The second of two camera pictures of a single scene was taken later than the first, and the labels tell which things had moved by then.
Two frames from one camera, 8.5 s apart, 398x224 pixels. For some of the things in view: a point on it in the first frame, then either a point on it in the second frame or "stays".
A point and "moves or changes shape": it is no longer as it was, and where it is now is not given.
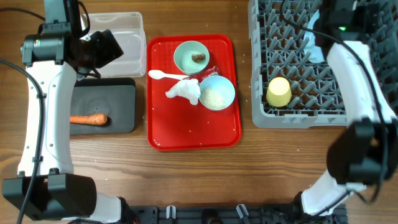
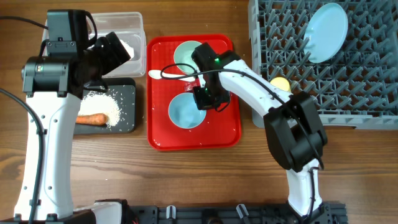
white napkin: [187, 88] -> [129, 49]
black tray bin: [114, 97] stays
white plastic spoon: [156, 74] stays
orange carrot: [99, 119] stays
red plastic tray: [173, 124] stays
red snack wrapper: [210, 70] moves or changes shape
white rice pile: [212, 99] moves or changes shape
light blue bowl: [217, 92] moves or changes shape
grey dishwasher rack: [277, 32] stays
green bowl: [183, 58] stays
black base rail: [227, 214] stays
